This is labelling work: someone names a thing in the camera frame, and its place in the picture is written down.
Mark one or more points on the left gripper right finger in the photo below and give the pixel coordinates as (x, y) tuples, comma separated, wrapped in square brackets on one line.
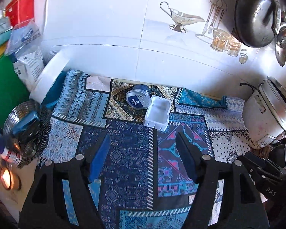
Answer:
[(191, 158)]

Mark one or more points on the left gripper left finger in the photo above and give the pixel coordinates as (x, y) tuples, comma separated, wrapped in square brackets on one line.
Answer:
[(97, 156)]

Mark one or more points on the white plastic tray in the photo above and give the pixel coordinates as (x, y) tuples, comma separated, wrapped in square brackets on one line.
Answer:
[(157, 114)]

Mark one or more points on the blue lucky cup container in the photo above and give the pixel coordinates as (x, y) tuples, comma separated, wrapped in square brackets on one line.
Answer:
[(138, 97)]

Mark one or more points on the patchwork blue table mat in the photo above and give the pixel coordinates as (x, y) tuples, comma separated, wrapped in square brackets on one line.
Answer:
[(143, 182)]

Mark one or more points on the white rice cooker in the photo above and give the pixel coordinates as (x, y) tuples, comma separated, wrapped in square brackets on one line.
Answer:
[(264, 113)]

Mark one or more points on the lit candle jar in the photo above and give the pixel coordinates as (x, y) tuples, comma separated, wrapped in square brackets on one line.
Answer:
[(10, 180)]

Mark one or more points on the hanging metal strainer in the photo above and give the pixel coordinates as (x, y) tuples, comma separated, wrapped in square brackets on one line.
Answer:
[(280, 47)]

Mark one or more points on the black hanging frying pan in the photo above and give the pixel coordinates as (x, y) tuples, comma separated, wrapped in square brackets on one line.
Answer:
[(257, 22)]

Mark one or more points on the red box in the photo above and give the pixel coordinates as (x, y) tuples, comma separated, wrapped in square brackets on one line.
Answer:
[(20, 11)]

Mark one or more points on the metal wire basket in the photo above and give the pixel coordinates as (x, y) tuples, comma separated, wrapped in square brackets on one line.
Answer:
[(26, 131)]

